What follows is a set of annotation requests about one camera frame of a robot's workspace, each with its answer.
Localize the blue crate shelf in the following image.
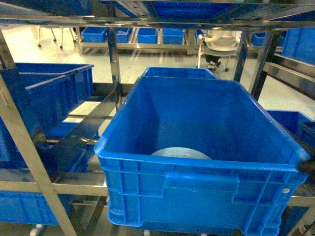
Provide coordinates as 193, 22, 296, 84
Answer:
267, 110, 315, 148
0, 62, 94, 173

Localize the blue crate left shelf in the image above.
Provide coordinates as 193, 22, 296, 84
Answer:
0, 62, 94, 173

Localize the blue crate lower left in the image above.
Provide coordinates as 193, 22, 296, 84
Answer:
0, 191, 59, 226

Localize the white office chair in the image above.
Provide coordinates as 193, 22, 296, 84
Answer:
196, 29, 242, 71

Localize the low rack with blue bins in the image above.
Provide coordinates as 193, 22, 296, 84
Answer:
79, 27, 198, 55

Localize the stainless steel shelf rack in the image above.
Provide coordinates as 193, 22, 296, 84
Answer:
0, 0, 315, 236

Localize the light blue oval tray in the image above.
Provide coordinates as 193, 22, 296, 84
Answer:
152, 147, 211, 160

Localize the blue crate behind front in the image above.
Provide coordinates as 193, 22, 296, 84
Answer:
141, 67, 219, 79

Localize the large blue crate front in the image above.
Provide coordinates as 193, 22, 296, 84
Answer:
94, 77, 310, 236

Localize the blue crate right shelf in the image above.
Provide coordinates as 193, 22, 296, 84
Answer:
267, 110, 315, 148

